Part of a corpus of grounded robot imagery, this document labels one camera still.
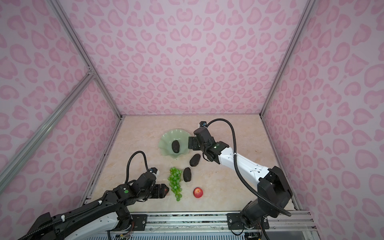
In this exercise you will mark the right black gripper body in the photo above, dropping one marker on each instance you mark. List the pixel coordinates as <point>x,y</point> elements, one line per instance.
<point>202,146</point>

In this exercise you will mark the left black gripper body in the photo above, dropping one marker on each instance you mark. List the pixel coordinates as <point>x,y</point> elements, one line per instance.
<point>154,192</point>

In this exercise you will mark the green fake grape bunch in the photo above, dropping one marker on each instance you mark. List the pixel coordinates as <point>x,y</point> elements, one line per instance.
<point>175,179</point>

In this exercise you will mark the dark avocado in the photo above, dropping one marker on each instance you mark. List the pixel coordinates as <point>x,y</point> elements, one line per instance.
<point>175,146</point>
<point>195,160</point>
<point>187,175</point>

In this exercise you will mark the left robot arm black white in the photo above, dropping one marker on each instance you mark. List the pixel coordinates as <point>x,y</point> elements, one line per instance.
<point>108,213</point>

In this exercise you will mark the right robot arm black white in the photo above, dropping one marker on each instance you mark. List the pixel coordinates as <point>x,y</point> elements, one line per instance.
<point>269,185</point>

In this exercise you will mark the light green wavy fruit bowl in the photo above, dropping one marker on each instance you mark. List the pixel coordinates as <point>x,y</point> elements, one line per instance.
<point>167,139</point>

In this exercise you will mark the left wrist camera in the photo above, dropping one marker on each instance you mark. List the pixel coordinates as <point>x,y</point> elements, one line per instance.
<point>153,171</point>

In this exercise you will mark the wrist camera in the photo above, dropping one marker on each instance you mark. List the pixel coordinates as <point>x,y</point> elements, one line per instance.
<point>153,171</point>
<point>203,124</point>

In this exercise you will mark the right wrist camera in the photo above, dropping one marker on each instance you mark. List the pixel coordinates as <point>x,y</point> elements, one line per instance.
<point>203,124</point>

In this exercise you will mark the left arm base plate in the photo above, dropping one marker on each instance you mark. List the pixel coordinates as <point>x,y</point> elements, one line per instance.
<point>135,222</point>

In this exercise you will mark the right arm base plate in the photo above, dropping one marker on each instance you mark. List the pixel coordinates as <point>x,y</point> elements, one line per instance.
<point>236,221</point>

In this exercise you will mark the aluminium mounting rail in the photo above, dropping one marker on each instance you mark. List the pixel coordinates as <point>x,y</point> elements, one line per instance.
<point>213,226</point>

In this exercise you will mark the diagonal aluminium frame bar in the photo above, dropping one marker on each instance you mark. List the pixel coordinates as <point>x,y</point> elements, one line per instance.
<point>19,160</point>

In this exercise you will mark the right corner aluminium post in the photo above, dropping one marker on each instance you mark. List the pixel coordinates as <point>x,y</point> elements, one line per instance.
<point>297,34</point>

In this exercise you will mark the corner aluminium post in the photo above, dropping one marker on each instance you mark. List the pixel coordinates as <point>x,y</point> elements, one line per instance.
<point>297,34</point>
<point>79,46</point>

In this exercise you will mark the left corner aluminium post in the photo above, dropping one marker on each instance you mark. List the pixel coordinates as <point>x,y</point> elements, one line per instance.
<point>79,46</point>

